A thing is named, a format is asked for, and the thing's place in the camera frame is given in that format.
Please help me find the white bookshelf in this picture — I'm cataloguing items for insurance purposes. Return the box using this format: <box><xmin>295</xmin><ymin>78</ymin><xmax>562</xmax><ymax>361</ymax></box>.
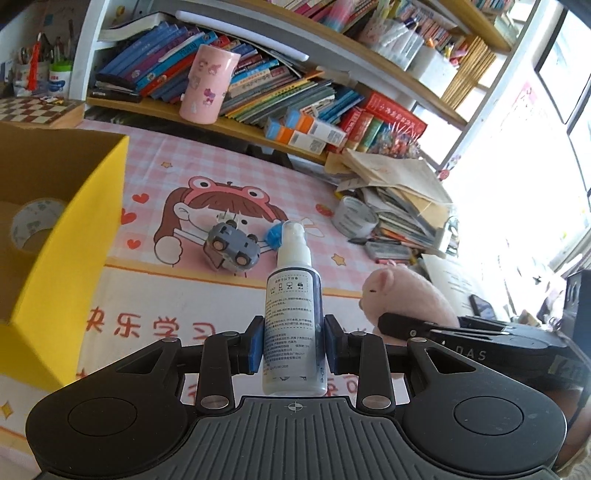
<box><xmin>68</xmin><ymin>0</ymin><xmax>541</xmax><ymax>172</ymax></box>

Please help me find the orange white box upper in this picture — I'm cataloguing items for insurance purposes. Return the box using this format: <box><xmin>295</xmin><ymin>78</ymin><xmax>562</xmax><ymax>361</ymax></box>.
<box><xmin>283</xmin><ymin>109</ymin><xmax>346</xmax><ymax>147</ymax></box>

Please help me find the orange white box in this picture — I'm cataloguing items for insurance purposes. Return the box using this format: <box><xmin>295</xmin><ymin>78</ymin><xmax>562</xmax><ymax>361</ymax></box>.
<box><xmin>283</xmin><ymin>109</ymin><xmax>346</xmax><ymax>147</ymax></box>
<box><xmin>263</xmin><ymin>118</ymin><xmax>327</xmax><ymax>155</ymax></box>

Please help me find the yellow tape roll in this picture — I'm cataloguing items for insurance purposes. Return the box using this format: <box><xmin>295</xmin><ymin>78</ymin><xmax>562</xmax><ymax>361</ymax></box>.
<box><xmin>10</xmin><ymin>198</ymin><xmax>66</xmax><ymax>250</ymax></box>

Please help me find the pink cylinder cup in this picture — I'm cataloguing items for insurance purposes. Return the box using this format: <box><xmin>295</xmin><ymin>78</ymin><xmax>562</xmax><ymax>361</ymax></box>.
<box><xmin>179</xmin><ymin>45</ymin><xmax>240</xmax><ymax>125</ymax></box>

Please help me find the yellow cardboard box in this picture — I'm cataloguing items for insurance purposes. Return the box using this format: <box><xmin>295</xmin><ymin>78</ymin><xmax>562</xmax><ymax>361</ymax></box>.
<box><xmin>1</xmin><ymin>124</ymin><xmax>129</xmax><ymax>391</ymax></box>

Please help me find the pink pig plush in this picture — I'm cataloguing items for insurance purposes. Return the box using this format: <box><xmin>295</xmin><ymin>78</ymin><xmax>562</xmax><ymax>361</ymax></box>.
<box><xmin>360</xmin><ymin>265</ymin><xmax>460</xmax><ymax>346</ymax></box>

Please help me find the black stapler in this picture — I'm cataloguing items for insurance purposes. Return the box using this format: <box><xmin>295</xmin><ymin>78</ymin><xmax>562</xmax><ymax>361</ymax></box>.
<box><xmin>88</xmin><ymin>82</ymin><xmax>142</xmax><ymax>103</ymax></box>

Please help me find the pink checkered tablecloth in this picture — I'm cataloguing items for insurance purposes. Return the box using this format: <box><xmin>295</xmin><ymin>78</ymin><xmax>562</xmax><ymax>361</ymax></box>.
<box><xmin>0</xmin><ymin>117</ymin><xmax>463</xmax><ymax>462</ymax></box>

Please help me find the blue paper origami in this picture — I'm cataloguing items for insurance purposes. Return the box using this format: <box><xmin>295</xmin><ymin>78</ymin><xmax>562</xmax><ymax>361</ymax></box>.
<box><xmin>264</xmin><ymin>223</ymin><xmax>283</xmax><ymax>251</ymax></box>

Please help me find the red thick dictionary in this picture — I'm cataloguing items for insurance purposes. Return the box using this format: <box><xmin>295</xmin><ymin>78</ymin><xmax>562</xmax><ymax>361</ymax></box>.
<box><xmin>363</xmin><ymin>92</ymin><xmax>427</xmax><ymax>139</ymax></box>

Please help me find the grey toy car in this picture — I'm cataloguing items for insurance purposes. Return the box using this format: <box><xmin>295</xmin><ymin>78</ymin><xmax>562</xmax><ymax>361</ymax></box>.
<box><xmin>204</xmin><ymin>220</ymin><xmax>260</xmax><ymax>273</ymax></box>

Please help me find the white green jar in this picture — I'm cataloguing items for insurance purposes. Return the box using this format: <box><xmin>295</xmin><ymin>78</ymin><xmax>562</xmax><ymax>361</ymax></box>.
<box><xmin>48</xmin><ymin>62</ymin><xmax>73</xmax><ymax>99</ymax></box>

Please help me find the grey pencil case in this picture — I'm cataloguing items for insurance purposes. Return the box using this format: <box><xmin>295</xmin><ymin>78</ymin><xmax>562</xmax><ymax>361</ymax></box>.
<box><xmin>363</xmin><ymin>241</ymin><xmax>413</xmax><ymax>263</ymax></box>

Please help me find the stack of papers and books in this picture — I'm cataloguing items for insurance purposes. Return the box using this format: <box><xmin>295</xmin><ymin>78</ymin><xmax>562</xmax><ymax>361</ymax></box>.
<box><xmin>325</xmin><ymin>149</ymin><xmax>460</xmax><ymax>257</ymax></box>

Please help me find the wooden chessboard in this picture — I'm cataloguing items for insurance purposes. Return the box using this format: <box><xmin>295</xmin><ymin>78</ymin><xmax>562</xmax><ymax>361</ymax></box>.
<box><xmin>0</xmin><ymin>97</ymin><xmax>85</xmax><ymax>129</ymax></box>

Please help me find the orange white box lower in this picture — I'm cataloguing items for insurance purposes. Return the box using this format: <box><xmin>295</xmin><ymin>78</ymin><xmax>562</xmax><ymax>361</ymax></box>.
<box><xmin>263</xmin><ymin>118</ymin><xmax>327</xmax><ymax>155</ymax></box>

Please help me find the white spray bottle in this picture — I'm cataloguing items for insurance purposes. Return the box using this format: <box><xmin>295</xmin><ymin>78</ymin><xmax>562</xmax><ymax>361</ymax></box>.
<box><xmin>263</xmin><ymin>221</ymin><xmax>328</xmax><ymax>397</ymax></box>

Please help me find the row of books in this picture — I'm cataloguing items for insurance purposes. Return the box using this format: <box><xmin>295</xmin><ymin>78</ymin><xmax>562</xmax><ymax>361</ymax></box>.
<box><xmin>88</xmin><ymin>14</ymin><xmax>363</xmax><ymax>127</ymax></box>

